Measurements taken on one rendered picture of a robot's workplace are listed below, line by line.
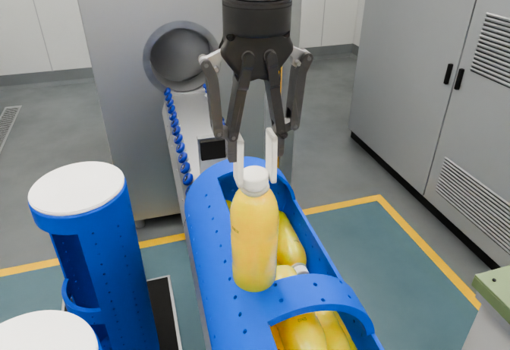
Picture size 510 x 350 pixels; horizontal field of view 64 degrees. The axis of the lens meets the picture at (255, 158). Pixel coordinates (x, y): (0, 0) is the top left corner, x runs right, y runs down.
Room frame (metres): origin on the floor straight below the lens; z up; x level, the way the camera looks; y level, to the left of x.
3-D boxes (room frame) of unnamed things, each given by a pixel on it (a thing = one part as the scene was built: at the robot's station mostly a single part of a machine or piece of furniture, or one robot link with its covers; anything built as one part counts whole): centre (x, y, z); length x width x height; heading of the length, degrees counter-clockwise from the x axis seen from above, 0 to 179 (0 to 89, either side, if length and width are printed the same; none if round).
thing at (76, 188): (1.02, 0.55, 1.03); 0.28 x 0.28 x 0.01
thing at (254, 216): (0.46, 0.00, 1.34); 0.07 x 0.07 x 0.19
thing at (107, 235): (1.02, 0.55, 0.59); 0.28 x 0.28 x 0.88
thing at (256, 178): (0.45, 0.00, 1.44); 0.04 x 0.04 x 0.02
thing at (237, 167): (0.45, 0.02, 1.48); 0.03 x 0.01 x 0.07; 15
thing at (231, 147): (0.44, 0.04, 1.51); 0.03 x 0.01 x 0.05; 105
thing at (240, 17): (0.46, 0.00, 1.63); 0.08 x 0.07 x 0.09; 105
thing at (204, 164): (1.24, 0.15, 1.00); 0.10 x 0.04 x 0.15; 105
